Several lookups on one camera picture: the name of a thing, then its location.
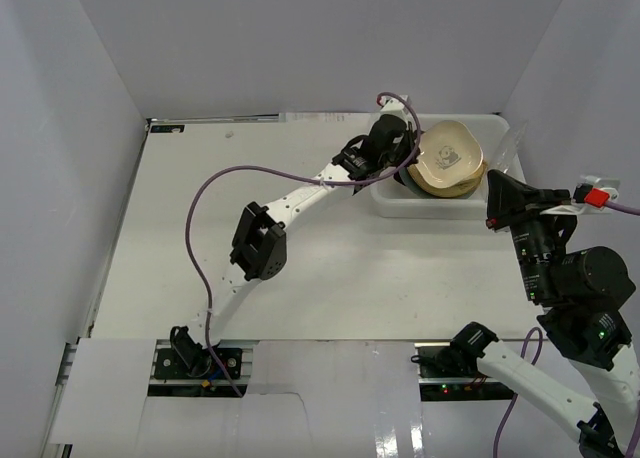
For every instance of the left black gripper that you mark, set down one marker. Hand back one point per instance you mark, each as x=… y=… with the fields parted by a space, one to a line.
x=395 y=141

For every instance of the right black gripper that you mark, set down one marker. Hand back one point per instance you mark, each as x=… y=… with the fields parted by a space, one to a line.
x=509 y=200

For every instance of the beige bird branch plate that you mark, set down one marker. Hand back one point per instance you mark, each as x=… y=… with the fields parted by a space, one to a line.
x=446 y=193

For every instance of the cream panda square dish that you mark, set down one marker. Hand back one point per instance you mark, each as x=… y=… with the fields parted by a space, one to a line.
x=449 y=154

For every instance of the yellow panda square dish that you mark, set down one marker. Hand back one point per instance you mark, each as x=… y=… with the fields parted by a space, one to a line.
x=469 y=184

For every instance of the clear plastic dish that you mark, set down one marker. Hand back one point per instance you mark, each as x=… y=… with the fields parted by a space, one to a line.
x=508 y=147

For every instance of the teal round plate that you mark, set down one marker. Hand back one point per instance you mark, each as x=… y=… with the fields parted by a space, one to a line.
x=409 y=182

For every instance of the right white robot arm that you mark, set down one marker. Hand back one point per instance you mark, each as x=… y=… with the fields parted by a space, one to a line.
x=581 y=294

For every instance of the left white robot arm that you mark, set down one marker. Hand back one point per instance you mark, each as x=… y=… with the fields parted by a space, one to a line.
x=259 y=244

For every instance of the white plastic bin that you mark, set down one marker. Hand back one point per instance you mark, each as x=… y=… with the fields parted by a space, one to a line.
x=394 y=200

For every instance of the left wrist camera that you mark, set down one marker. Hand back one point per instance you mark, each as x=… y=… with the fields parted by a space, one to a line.
x=392 y=105

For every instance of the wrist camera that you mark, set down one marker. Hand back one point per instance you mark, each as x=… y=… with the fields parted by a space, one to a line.
x=392 y=105
x=588 y=197

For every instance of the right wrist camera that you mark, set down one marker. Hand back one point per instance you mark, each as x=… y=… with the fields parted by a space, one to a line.
x=588 y=197

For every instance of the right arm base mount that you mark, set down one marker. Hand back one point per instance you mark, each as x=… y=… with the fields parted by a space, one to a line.
x=449 y=373

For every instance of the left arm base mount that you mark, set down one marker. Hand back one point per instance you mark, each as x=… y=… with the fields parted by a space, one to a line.
x=183 y=368

